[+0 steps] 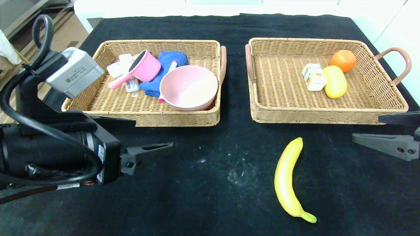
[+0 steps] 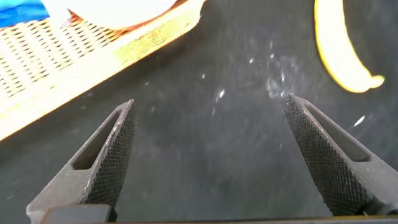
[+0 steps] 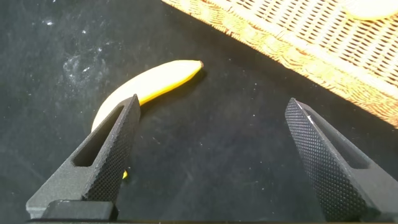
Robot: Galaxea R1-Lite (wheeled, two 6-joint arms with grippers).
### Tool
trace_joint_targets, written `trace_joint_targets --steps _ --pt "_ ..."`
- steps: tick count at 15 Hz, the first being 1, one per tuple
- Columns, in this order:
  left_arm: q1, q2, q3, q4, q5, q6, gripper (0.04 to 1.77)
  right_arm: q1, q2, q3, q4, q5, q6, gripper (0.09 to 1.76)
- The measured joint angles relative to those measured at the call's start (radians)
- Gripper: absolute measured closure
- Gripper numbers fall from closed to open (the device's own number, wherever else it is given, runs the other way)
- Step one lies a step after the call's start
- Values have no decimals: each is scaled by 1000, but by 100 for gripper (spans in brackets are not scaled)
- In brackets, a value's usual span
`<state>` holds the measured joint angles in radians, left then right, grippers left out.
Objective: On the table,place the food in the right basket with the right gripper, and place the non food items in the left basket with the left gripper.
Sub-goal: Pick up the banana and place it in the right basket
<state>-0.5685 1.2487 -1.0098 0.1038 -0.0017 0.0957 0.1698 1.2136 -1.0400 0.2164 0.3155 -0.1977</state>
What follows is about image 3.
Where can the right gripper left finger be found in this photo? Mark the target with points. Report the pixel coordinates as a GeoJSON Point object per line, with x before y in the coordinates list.
{"type": "Point", "coordinates": [102, 161]}

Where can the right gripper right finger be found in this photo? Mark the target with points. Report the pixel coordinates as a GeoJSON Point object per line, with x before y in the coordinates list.
{"type": "Point", "coordinates": [329, 168]}

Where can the yellow banana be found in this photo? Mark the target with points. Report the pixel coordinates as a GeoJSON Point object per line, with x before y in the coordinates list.
{"type": "Point", "coordinates": [155, 81]}

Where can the yellow mango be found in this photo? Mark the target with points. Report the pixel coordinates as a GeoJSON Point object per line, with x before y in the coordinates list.
{"type": "Point", "coordinates": [373, 9]}

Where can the black tablecloth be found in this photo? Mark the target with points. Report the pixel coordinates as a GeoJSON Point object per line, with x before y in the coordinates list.
{"type": "Point", "coordinates": [217, 140]}

